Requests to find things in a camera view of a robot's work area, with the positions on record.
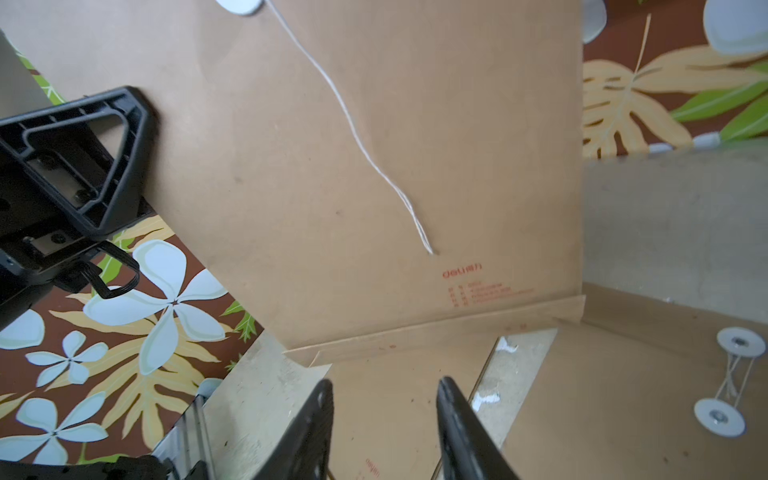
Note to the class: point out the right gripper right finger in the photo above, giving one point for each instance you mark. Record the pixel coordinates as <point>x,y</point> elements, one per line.
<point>467,451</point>

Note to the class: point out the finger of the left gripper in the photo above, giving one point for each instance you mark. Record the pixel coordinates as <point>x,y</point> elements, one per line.
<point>88,157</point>

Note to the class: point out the brown kraft file bag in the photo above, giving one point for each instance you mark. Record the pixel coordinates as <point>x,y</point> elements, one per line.
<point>615,397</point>
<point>385,421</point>
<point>362,176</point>

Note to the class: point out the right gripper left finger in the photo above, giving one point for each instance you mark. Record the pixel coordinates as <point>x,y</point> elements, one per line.
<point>304,449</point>

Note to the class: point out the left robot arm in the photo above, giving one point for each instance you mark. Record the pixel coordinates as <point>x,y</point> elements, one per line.
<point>41,250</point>

